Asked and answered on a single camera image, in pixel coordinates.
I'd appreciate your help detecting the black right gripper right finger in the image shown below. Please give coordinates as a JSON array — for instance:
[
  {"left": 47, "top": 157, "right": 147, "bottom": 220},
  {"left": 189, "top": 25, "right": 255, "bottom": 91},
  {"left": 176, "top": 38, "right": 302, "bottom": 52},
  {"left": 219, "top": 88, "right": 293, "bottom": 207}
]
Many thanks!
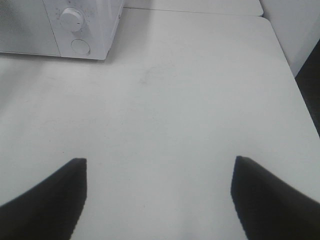
[{"left": 230, "top": 156, "right": 320, "bottom": 240}]

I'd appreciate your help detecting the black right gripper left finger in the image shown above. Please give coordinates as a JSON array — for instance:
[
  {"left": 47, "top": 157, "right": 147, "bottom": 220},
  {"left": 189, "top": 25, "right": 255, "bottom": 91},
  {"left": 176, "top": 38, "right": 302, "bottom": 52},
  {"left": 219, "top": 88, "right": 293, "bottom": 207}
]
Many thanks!
[{"left": 0, "top": 158, "right": 87, "bottom": 240}]

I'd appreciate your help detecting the round white door button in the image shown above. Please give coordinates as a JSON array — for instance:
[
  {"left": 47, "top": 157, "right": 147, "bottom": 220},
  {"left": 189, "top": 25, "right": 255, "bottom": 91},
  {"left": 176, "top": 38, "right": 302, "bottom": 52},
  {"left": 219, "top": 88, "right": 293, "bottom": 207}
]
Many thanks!
[{"left": 71, "top": 39, "right": 91, "bottom": 55}]

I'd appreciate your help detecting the white microwave door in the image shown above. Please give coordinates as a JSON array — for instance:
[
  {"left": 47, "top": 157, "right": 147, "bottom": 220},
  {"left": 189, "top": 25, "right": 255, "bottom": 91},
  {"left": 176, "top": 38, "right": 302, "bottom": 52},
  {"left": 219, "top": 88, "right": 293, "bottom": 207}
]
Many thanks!
[{"left": 0, "top": 0, "right": 60, "bottom": 56}]

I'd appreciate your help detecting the white microwave knob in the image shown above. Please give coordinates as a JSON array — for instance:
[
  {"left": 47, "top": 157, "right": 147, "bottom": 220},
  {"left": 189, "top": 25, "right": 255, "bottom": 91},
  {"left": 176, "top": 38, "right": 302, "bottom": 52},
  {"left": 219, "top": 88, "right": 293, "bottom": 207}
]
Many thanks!
[{"left": 59, "top": 7, "right": 85, "bottom": 32}]

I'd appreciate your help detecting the white microwave oven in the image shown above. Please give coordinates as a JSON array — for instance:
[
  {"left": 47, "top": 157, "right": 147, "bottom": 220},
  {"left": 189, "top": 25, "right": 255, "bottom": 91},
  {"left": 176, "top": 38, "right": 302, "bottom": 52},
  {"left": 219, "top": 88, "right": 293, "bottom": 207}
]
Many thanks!
[{"left": 0, "top": 0, "right": 125, "bottom": 61}]

